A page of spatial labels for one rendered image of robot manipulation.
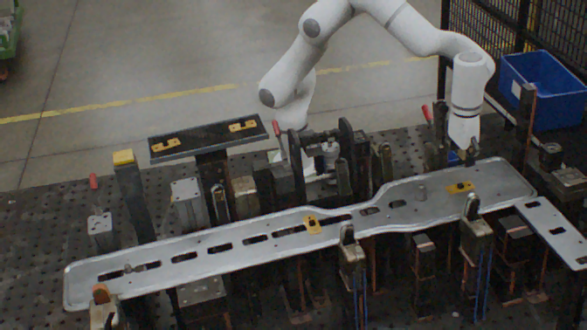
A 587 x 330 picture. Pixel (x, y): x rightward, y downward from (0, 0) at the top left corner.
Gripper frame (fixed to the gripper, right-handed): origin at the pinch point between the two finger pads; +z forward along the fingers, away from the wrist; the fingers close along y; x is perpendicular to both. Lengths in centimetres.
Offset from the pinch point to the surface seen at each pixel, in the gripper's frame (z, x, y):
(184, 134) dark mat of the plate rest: -4, -76, -37
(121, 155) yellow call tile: -4, -96, -33
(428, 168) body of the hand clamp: 15.0, -2.5, -16.2
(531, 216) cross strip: 12.0, 12.5, 18.7
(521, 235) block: 14.0, 7.3, 22.9
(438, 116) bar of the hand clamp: -4.6, -0.5, -15.4
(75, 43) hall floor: 112, -144, -412
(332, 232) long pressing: 12.2, -42.1, 5.3
